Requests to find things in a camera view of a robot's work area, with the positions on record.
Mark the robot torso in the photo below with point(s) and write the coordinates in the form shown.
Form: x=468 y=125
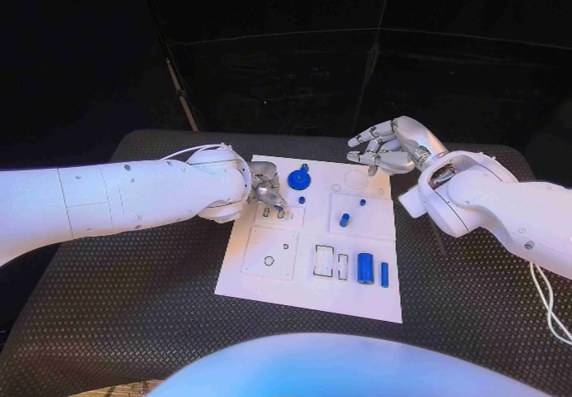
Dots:
x=339 y=369

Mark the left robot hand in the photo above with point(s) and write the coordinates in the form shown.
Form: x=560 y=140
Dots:
x=267 y=189

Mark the white task board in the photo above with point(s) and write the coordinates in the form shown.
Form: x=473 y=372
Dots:
x=308 y=294

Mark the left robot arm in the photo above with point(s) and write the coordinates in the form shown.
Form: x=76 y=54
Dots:
x=111 y=198

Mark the thin blue cylinder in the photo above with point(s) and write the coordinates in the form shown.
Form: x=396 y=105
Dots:
x=385 y=274

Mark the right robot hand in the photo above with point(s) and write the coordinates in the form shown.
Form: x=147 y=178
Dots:
x=413 y=139

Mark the thick blue cylinder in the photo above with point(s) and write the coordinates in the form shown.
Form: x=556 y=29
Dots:
x=365 y=268

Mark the tall blue peg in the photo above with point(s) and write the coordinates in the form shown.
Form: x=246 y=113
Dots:
x=343 y=219

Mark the blue gear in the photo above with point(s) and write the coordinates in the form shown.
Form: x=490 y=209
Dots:
x=298 y=179

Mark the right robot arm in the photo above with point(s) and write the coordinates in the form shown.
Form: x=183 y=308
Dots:
x=500 y=204

